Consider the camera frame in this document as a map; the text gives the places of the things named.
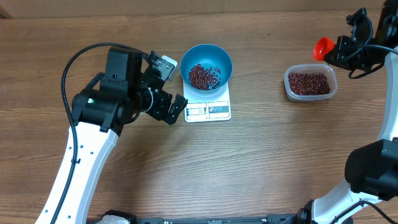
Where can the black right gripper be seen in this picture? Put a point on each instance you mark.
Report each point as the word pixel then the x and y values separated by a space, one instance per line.
pixel 339 54

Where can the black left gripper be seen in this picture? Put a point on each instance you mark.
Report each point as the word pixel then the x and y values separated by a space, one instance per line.
pixel 159 111

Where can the red measuring scoop blue handle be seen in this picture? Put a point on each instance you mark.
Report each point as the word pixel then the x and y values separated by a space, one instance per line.
pixel 322 47

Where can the red beans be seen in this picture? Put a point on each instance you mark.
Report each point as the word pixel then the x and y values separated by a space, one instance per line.
pixel 300 83

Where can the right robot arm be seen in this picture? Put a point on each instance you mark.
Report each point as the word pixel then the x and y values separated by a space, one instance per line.
pixel 370 171

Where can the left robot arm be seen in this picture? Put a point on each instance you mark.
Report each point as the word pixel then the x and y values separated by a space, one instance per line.
pixel 130 85

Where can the white kitchen scale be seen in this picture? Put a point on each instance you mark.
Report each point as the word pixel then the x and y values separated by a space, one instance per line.
pixel 207 107

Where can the blue bowl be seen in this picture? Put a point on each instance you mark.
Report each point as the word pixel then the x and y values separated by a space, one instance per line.
pixel 208 55

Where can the clear plastic container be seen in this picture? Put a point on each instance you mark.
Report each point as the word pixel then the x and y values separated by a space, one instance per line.
pixel 309 69

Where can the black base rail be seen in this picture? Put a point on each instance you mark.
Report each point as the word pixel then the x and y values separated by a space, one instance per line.
pixel 116 216

